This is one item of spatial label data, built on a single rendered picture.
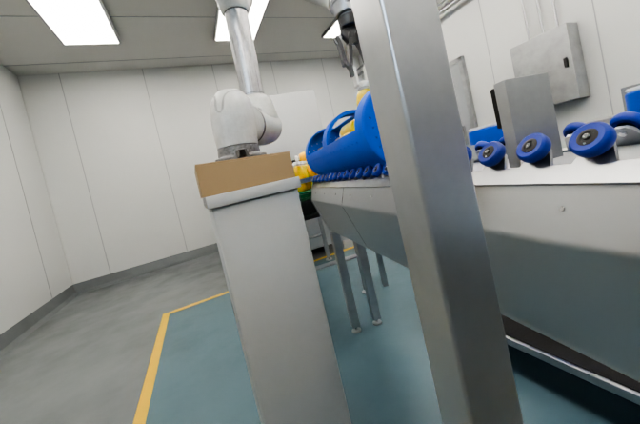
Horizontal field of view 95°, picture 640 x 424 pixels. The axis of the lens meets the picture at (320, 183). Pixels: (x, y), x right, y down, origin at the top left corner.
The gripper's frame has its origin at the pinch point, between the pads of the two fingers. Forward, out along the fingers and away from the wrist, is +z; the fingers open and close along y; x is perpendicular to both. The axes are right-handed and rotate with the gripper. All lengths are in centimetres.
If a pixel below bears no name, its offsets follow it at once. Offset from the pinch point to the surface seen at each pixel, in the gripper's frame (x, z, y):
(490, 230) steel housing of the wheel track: -52, 44, -8
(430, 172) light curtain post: -69, 30, -29
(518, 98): -52, 23, 3
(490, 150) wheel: -52, 31, -5
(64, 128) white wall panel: 448, -124, -291
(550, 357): -9, 114, 46
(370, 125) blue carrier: -11.2, 18.1, -6.1
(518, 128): -52, 28, 2
